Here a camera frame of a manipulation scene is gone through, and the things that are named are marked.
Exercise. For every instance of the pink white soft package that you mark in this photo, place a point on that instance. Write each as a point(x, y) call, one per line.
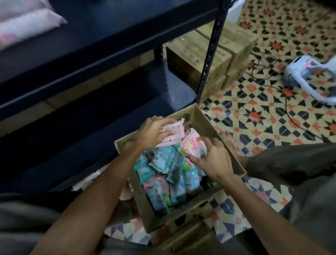
point(23, 23)

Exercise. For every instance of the pink cartoon print packet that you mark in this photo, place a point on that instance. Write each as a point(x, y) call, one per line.
point(193, 147)

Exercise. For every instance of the white plastic container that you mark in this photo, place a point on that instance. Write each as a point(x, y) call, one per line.
point(235, 10)

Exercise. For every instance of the person's grey trousers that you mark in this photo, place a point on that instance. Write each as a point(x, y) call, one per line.
point(301, 170)

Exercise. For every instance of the person's right foot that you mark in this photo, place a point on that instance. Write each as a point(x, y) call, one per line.
point(232, 147)

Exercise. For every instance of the flat cardboard box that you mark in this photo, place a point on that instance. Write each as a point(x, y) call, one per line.
point(183, 236)

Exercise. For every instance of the person's right hand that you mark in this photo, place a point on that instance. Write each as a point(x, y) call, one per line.
point(214, 161)

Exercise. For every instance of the white headset device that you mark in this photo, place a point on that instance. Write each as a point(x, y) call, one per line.
point(301, 69)

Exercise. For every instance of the open cardboard box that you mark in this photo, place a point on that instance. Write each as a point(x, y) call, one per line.
point(147, 207)

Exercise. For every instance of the large closed cardboard box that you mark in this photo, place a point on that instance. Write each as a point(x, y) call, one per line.
point(191, 56)

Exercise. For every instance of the person's left forearm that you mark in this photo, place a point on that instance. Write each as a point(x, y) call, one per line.
point(97, 197)

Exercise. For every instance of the pile of teal packets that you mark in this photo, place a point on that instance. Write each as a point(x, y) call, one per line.
point(168, 178)

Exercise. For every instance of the person's left fingers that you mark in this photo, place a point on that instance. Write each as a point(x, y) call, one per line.
point(164, 122)

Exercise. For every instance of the person's left hand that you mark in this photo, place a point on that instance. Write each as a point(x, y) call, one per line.
point(149, 134)

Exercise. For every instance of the person's right forearm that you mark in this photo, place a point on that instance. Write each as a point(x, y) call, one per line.
point(262, 218)

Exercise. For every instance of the person's right thumb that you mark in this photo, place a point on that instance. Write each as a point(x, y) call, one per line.
point(193, 159)

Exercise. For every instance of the dark metal shelf rack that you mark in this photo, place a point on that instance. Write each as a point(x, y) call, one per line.
point(105, 39)

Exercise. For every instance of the pink labelled packet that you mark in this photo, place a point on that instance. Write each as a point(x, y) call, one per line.
point(173, 134)

